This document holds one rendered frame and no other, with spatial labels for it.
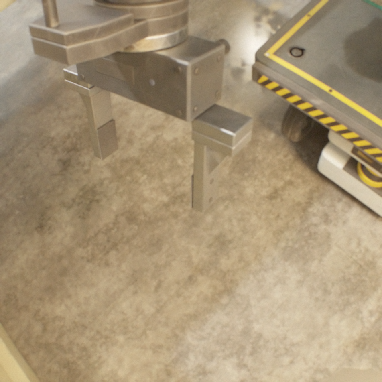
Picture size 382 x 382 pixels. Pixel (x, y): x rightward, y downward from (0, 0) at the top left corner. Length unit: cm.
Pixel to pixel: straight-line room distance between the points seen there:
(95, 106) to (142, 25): 14
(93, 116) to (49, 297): 75
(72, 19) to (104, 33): 3
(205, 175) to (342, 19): 71
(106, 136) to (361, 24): 71
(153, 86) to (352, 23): 72
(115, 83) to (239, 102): 86
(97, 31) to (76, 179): 92
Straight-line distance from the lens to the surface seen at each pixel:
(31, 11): 181
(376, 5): 72
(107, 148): 43
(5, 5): 70
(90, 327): 102
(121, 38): 26
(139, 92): 31
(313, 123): 103
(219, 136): 29
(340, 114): 78
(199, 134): 30
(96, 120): 40
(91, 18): 26
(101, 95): 40
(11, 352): 107
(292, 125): 98
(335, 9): 99
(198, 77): 28
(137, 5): 28
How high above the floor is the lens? 94
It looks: 65 degrees down
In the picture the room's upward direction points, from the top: 16 degrees counter-clockwise
